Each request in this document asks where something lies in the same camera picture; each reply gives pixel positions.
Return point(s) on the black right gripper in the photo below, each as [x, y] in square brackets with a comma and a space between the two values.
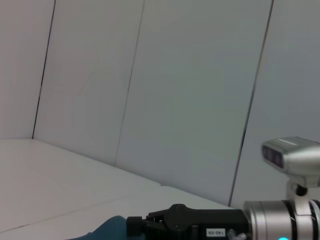
[200, 222]

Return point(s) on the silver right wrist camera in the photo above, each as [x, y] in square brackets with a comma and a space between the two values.
[292, 157]

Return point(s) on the teal t-shirt with FREE print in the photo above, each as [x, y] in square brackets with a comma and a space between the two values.
[107, 230]

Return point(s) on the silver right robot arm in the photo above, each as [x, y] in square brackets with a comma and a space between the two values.
[280, 220]

